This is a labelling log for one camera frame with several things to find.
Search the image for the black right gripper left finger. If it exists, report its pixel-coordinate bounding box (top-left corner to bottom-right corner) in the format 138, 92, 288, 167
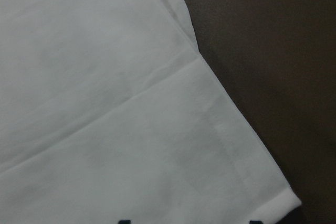
118, 220, 131, 224

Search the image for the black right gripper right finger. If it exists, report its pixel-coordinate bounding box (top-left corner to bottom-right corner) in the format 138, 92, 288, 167
249, 220, 260, 224

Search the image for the white long-sleeve printed shirt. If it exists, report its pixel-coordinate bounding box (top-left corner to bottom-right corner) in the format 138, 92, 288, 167
1, 0, 301, 223

